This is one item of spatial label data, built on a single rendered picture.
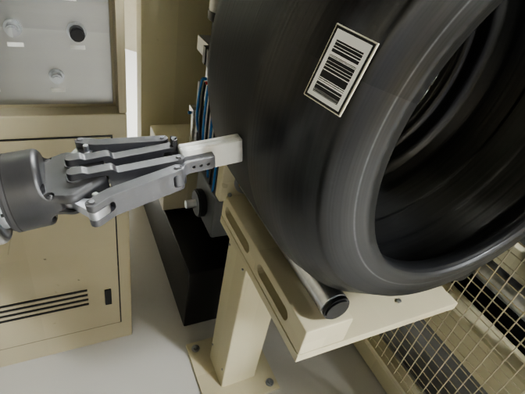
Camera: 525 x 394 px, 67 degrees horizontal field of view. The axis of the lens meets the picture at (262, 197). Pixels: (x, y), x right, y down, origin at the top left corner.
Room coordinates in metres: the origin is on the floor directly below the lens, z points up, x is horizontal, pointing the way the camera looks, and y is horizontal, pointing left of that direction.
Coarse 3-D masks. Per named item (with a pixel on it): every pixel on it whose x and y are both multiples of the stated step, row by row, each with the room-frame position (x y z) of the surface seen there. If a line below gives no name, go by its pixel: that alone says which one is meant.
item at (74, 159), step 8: (160, 144) 0.37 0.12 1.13; (168, 144) 0.37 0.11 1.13; (176, 144) 0.37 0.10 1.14; (96, 152) 0.33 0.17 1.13; (104, 152) 0.34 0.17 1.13; (112, 152) 0.34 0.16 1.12; (120, 152) 0.35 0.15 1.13; (128, 152) 0.35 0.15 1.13; (136, 152) 0.35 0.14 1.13; (144, 152) 0.35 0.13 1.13; (152, 152) 0.35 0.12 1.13; (160, 152) 0.36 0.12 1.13; (72, 160) 0.31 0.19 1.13; (80, 160) 0.32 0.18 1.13; (88, 160) 0.32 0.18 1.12; (96, 160) 0.33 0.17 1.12; (104, 160) 0.33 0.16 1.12; (112, 160) 0.33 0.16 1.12; (120, 160) 0.34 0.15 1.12; (128, 160) 0.34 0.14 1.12; (136, 160) 0.35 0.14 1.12
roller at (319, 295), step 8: (248, 200) 0.63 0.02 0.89; (264, 224) 0.57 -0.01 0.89; (280, 248) 0.51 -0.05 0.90; (296, 264) 0.47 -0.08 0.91; (296, 272) 0.46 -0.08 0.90; (304, 272) 0.45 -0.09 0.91; (304, 280) 0.44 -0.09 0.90; (312, 280) 0.44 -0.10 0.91; (312, 288) 0.43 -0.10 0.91; (320, 288) 0.42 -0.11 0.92; (328, 288) 0.42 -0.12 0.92; (312, 296) 0.42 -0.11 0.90; (320, 296) 0.41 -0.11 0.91; (328, 296) 0.41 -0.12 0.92; (336, 296) 0.41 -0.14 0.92; (344, 296) 0.41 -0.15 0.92; (320, 304) 0.40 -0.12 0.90; (328, 304) 0.40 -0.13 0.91; (336, 304) 0.40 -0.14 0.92; (344, 304) 0.40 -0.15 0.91; (328, 312) 0.39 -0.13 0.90; (336, 312) 0.40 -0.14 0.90; (344, 312) 0.41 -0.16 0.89
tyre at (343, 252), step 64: (256, 0) 0.43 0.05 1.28; (320, 0) 0.35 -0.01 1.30; (384, 0) 0.34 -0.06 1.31; (448, 0) 0.34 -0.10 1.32; (512, 0) 0.79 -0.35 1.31; (256, 64) 0.39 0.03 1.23; (384, 64) 0.32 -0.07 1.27; (448, 64) 0.81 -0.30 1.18; (512, 64) 0.79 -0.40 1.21; (256, 128) 0.36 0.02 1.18; (320, 128) 0.32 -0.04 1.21; (384, 128) 0.33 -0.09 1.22; (448, 128) 0.79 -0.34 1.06; (512, 128) 0.72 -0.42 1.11; (256, 192) 0.37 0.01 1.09; (320, 192) 0.32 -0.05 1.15; (384, 192) 0.71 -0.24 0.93; (448, 192) 0.68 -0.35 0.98; (512, 192) 0.64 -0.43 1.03; (320, 256) 0.34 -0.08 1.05; (384, 256) 0.40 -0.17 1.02; (448, 256) 0.47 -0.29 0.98
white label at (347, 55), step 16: (336, 32) 0.33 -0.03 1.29; (352, 32) 0.32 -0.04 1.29; (336, 48) 0.32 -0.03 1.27; (352, 48) 0.32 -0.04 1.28; (368, 48) 0.31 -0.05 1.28; (320, 64) 0.33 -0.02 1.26; (336, 64) 0.32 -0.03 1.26; (352, 64) 0.31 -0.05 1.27; (368, 64) 0.31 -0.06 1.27; (320, 80) 0.32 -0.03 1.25; (336, 80) 0.31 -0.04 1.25; (352, 80) 0.31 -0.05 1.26; (320, 96) 0.32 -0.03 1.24; (336, 96) 0.31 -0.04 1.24; (336, 112) 0.30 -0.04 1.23
